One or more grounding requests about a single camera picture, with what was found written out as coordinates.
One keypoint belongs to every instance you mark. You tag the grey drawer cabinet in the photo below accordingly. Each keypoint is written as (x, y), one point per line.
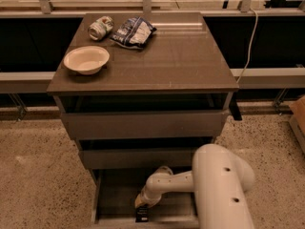
(181, 69)

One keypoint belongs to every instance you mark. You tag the top grey drawer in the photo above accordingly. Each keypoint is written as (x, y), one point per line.
(127, 125)

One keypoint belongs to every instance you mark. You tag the black rxbar chocolate bar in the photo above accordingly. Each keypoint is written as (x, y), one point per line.
(142, 214)

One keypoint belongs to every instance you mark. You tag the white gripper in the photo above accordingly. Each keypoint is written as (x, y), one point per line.
(149, 197)

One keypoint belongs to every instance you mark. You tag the cardboard box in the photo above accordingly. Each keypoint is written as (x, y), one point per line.
(297, 121)

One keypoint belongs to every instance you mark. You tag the white bowl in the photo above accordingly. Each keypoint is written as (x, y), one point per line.
(86, 60)

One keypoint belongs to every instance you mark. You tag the grey metal railing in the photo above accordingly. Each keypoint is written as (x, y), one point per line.
(258, 78)

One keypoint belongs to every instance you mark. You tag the middle grey drawer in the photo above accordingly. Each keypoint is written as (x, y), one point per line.
(139, 153)

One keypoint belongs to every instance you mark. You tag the blue white chip bag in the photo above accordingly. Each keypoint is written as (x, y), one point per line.
(134, 33)

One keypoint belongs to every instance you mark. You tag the crushed green white can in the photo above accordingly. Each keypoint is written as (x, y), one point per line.
(100, 28)

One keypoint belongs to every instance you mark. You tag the bottom grey open drawer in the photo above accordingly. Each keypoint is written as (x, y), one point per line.
(113, 205)

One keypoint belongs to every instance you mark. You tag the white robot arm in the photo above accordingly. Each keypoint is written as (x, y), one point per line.
(219, 180)

